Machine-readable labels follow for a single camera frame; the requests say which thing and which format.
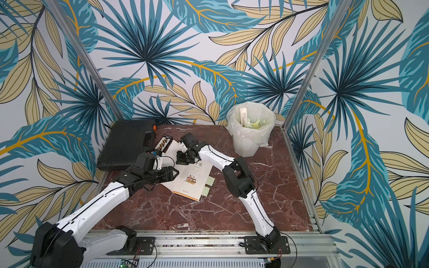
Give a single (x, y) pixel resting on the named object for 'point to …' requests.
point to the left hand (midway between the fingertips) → (173, 175)
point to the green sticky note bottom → (205, 191)
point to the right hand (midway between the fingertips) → (176, 161)
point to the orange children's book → (190, 182)
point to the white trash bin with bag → (251, 124)
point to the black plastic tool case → (124, 140)
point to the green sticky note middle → (210, 180)
